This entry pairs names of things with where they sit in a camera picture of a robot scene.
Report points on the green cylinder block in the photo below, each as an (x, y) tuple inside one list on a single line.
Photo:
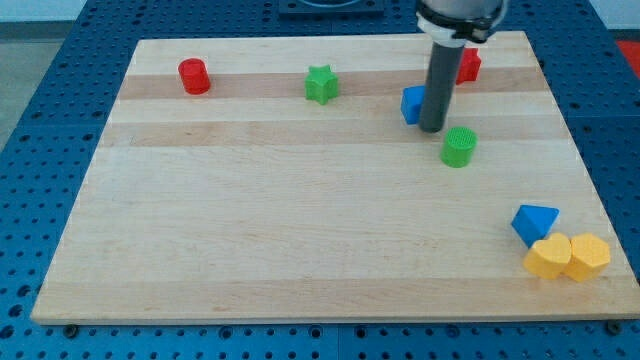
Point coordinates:
[(458, 147)]

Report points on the blue triangle block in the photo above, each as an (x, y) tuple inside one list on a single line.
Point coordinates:
[(532, 223)]

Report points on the wooden board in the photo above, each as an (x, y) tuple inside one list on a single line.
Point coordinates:
[(251, 204)]

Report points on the green star block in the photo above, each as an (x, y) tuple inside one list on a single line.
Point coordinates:
[(321, 84)]

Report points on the blue cube block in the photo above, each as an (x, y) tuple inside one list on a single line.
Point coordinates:
[(411, 102)]

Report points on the red cylinder block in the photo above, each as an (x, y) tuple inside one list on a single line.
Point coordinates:
[(194, 76)]

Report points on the red star block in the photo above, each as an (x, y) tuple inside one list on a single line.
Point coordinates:
[(469, 66)]

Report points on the yellow heart block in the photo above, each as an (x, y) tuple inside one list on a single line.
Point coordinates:
[(547, 258)]

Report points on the yellow hexagon block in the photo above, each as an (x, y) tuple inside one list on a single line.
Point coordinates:
[(590, 255)]

